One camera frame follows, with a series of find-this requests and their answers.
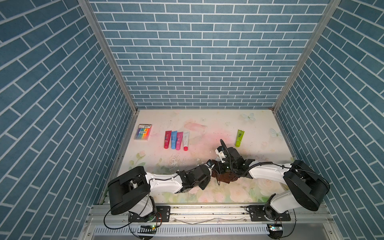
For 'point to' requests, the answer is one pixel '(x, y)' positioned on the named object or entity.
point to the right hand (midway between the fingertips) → (214, 168)
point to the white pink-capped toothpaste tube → (186, 140)
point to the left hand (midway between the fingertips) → (211, 179)
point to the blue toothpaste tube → (173, 139)
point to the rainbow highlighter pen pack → (143, 132)
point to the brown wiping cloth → (225, 177)
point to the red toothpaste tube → (167, 139)
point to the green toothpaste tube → (240, 134)
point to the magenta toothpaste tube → (179, 140)
